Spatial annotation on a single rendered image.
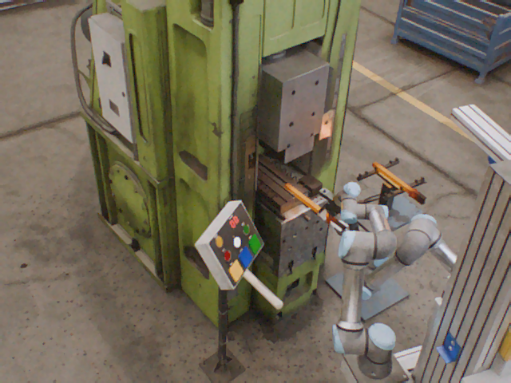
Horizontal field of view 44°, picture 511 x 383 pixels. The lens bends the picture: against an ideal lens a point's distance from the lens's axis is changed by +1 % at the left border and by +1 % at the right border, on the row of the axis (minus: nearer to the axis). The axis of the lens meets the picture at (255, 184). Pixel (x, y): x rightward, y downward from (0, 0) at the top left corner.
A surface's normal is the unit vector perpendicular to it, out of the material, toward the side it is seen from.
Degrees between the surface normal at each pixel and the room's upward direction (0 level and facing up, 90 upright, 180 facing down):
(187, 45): 89
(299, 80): 90
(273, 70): 0
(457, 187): 0
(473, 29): 89
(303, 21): 90
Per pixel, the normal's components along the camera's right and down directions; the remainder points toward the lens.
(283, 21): 0.63, 0.51
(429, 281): 0.04, -0.77
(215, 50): -0.77, 0.37
